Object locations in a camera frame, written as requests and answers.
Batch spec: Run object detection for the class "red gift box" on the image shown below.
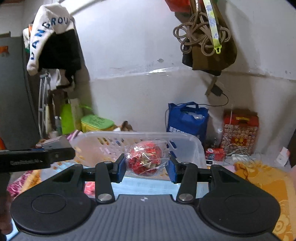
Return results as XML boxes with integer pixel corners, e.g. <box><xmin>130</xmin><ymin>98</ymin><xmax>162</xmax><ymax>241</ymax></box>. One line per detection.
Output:
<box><xmin>220</xmin><ymin>109</ymin><xmax>259</xmax><ymax>155</ymax></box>

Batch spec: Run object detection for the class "green yellow tin box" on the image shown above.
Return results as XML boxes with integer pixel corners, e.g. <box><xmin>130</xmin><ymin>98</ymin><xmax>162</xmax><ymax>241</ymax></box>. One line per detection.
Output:
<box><xmin>81</xmin><ymin>114</ymin><xmax>115</xmax><ymax>133</ymax></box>

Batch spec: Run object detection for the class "red hanging bag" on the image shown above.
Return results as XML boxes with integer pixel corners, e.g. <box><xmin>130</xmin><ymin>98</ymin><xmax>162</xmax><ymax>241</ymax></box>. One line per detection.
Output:
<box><xmin>165</xmin><ymin>0</ymin><xmax>191</xmax><ymax>13</ymax></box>

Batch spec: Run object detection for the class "blue shopping bag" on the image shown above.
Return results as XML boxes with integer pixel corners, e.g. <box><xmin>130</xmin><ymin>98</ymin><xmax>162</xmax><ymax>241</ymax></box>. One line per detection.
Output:
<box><xmin>166</xmin><ymin>101</ymin><xmax>209</xmax><ymax>144</ymax></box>

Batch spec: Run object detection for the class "brown hanging bag with rope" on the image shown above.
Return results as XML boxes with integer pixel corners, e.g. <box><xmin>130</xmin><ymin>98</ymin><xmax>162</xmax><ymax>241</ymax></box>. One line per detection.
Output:
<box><xmin>173</xmin><ymin>1</ymin><xmax>237</xmax><ymax>76</ymax></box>

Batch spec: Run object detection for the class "orange floral blanket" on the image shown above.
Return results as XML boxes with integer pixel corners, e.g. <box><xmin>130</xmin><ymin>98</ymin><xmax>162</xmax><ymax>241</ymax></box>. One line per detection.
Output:
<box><xmin>234</xmin><ymin>161</ymin><xmax>295</xmax><ymax>240</ymax></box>

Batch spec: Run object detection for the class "white black hanging jacket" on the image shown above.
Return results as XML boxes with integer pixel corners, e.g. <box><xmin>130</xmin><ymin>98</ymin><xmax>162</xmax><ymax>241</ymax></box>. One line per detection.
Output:
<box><xmin>27</xmin><ymin>3</ymin><xmax>81</xmax><ymax>92</ymax></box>

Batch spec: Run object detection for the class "yellow green lanyard strap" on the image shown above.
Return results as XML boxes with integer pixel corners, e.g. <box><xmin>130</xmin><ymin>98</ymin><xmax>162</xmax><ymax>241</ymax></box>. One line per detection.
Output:
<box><xmin>203</xmin><ymin>0</ymin><xmax>223</xmax><ymax>54</ymax></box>

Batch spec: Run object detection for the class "green shopping bag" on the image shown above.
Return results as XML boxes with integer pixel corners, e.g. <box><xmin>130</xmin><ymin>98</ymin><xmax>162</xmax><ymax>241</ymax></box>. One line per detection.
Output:
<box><xmin>60</xmin><ymin>98</ymin><xmax>93</xmax><ymax>135</ymax></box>

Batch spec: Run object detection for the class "magenta floral quilt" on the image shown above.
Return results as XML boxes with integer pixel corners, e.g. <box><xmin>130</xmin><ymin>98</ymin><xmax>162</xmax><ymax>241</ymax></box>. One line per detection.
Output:
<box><xmin>7</xmin><ymin>170</ymin><xmax>41</xmax><ymax>198</ymax></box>

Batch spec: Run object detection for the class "translucent plastic basket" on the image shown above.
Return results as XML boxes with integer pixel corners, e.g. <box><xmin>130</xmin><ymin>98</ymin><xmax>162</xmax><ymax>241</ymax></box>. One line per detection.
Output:
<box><xmin>70</xmin><ymin>131</ymin><xmax>206</xmax><ymax>180</ymax></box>

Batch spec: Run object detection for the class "black charger with cable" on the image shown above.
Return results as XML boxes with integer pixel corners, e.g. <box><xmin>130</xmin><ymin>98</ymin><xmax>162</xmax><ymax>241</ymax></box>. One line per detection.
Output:
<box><xmin>199</xmin><ymin>76</ymin><xmax>229</xmax><ymax>107</ymax></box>

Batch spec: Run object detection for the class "red candy bag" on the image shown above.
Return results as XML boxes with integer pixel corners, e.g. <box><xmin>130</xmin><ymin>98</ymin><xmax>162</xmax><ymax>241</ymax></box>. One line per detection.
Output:
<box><xmin>125</xmin><ymin>140</ymin><xmax>170</xmax><ymax>177</ymax></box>

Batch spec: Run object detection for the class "small white box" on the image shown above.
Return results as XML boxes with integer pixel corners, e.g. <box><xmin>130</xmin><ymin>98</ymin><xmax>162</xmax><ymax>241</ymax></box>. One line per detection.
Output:
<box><xmin>275</xmin><ymin>147</ymin><xmax>290</xmax><ymax>167</ymax></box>

